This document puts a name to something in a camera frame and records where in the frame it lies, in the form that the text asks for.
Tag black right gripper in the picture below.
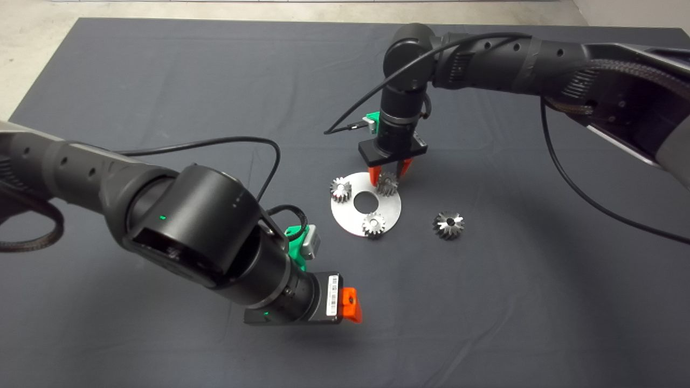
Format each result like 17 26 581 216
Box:
358 134 429 186

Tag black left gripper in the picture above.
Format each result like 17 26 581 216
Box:
243 271 363 326

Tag small dark steel gear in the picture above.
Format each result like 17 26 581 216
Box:
376 171 399 197

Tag larger steel gear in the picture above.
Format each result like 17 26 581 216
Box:
433 210 465 240

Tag round metal plate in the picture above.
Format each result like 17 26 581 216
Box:
330 171 403 237

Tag dark grey table cloth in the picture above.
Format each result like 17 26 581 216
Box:
11 18 690 388

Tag silver left camera box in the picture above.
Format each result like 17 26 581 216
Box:
301 225 322 260

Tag green left camera mount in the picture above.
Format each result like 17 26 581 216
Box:
284 225 311 272

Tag black left camera cable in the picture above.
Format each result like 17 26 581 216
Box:
116 136 309 242

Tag black camera cable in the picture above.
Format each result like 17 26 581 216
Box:
116 136 309 242
323 32 690 244

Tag black right camera cable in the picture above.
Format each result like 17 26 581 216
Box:
323 32 690 244

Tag black braided cable sleeve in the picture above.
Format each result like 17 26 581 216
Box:
0 181 65 252

